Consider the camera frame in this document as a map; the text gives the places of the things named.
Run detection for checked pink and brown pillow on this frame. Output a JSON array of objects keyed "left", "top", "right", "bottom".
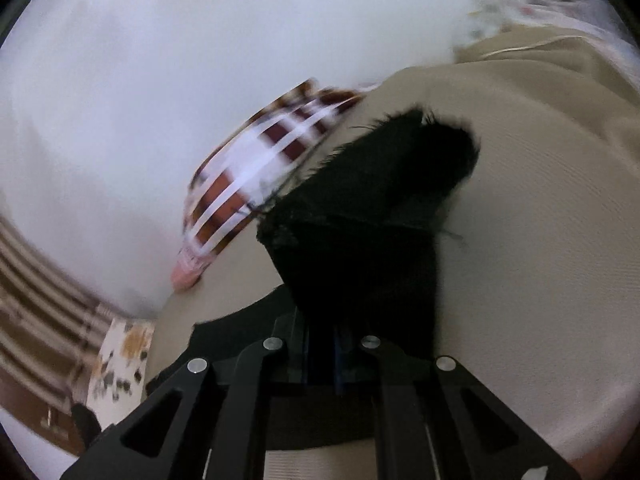
[{"left": 170, "top": 77, "right": 381, "bottom": 291}]

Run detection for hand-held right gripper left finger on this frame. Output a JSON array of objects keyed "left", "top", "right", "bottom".
[{"left": 60, "top": 306, "right": 326, "bottom": 480}]

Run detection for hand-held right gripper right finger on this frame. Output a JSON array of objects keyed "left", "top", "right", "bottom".
[{"left": 330, "top": 327, "right": 583, "bottom": 480}]

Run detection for striped curtain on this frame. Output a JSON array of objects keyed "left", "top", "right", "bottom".
[{"left": 0, "top": 215, "right": 116, "bottom": 456}]

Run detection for floral print cushion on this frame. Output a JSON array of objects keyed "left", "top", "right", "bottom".
[{"left": 86, "top": 316, "right": 155, "bottom": 413}]

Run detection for black pants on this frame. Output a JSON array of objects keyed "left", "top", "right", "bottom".
[{"left": 145, "top": 107, "right": 483, "bottom": 451}]

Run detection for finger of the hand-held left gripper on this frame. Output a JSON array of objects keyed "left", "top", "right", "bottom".
[{"left": 71, "top": 404, "right": 103, "bottom": 448}]

